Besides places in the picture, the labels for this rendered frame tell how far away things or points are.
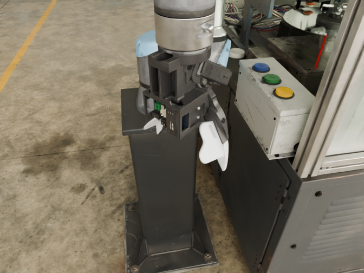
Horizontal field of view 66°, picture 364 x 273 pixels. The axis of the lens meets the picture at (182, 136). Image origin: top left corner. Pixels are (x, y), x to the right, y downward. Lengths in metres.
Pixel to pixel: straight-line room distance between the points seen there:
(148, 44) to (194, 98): 0.42
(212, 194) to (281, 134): 0.97
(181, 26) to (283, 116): 0.40
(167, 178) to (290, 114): 0.51
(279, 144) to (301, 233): 0.36
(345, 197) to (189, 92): 0.64
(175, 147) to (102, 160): 1.02
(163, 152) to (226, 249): 0.69
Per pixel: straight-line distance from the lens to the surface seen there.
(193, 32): 0.35
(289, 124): 0.71
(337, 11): 1.14
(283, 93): 0.72
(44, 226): 1.65
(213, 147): 0.44
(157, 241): 1.32
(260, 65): 0.84
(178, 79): 0.37
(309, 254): 1.14
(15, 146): 2.21
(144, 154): 0.92
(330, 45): 1.16
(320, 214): 0.95
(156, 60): 0.36
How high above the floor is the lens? 1.25
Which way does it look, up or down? 39 degrees down
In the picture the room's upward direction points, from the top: straight up
